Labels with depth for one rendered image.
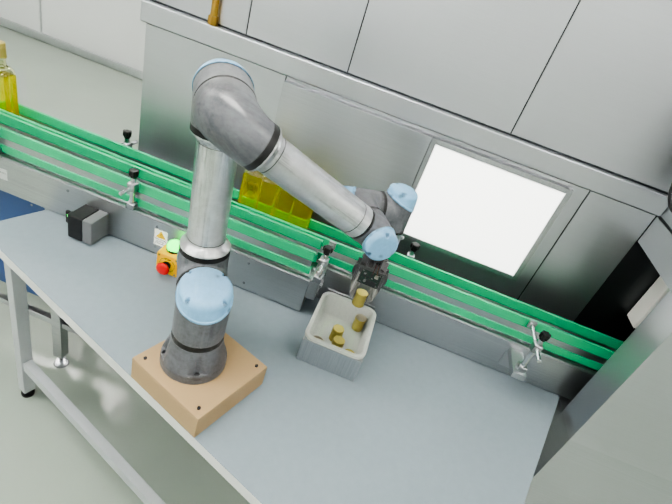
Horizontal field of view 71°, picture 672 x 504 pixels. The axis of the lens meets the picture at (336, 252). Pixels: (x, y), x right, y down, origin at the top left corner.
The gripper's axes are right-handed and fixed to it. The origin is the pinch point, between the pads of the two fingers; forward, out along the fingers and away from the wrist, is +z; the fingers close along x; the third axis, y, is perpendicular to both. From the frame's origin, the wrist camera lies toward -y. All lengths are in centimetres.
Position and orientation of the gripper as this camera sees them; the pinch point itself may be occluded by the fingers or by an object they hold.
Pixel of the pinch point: (361, 294)
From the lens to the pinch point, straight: 133.0
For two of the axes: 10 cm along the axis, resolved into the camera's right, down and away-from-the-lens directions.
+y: -2.6, 4.8, -8.4
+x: 9.2, 3.8, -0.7
